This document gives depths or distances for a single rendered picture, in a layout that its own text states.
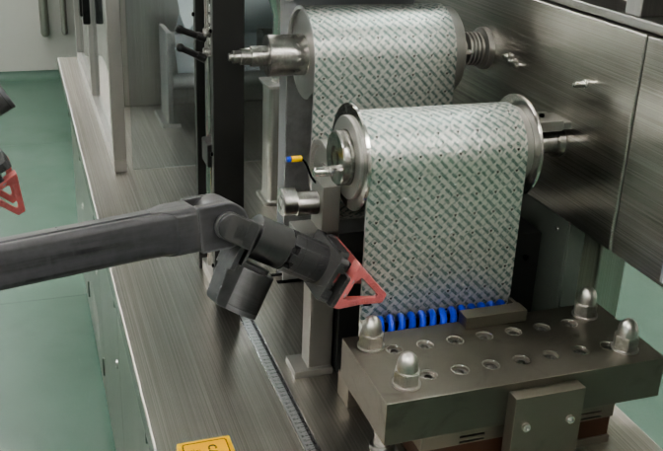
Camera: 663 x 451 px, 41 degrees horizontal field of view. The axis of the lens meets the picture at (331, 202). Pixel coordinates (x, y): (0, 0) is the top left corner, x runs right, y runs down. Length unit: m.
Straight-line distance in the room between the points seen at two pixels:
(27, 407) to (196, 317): 1.51
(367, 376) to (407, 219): 0.22
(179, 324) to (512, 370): 0.59
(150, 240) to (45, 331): 2.30
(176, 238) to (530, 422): 0.50
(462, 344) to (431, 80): 0.44
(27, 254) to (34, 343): 2.25
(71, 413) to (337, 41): 1.83
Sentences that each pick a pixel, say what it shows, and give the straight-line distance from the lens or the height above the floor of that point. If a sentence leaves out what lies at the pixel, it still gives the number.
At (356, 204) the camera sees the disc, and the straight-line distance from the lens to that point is 1.21.
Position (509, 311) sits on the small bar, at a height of 1.05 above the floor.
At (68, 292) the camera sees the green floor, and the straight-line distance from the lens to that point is 3.61.
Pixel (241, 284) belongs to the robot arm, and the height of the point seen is 1.13.
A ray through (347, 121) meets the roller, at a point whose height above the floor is 1.30.
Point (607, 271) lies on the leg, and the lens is 1.62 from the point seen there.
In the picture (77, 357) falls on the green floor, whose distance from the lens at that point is 3.19.
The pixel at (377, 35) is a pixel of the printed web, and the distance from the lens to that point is 1.40.
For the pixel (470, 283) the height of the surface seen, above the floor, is 1.07.
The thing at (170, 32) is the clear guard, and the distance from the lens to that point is 2.12.
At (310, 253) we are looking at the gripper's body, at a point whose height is 1.15.
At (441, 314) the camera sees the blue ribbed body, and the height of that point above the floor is 1.04.
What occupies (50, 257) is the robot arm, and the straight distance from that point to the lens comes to 1.06.
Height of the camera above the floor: 1.65
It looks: 22 degrees down
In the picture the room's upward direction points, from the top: 2 degrees clockwise
